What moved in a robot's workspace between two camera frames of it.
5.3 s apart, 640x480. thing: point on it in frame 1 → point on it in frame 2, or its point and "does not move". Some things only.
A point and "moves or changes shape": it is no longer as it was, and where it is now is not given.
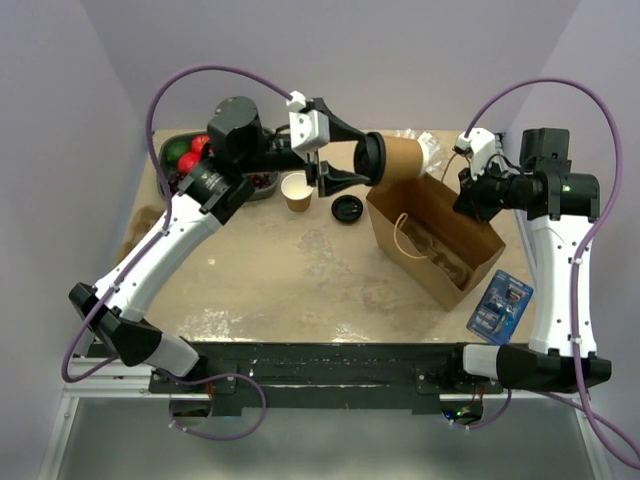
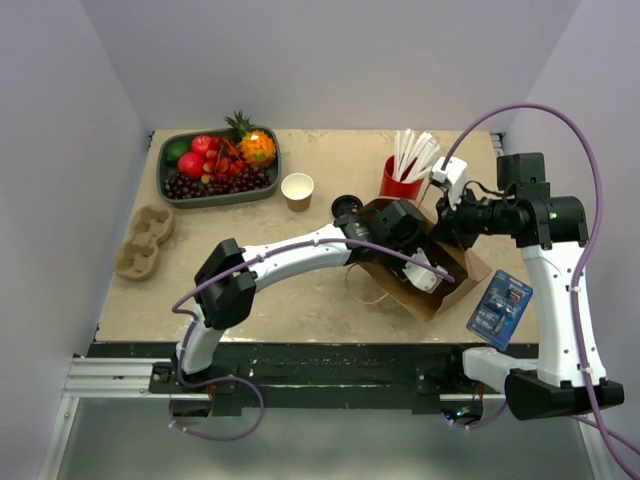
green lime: (178, 148) does not move
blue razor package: (501, 308) does not move
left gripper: (331, 179) → (408, 269)
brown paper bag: (441, 249) moves or changes shape
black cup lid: (347, 209) does not move
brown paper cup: (296, 192) does not move
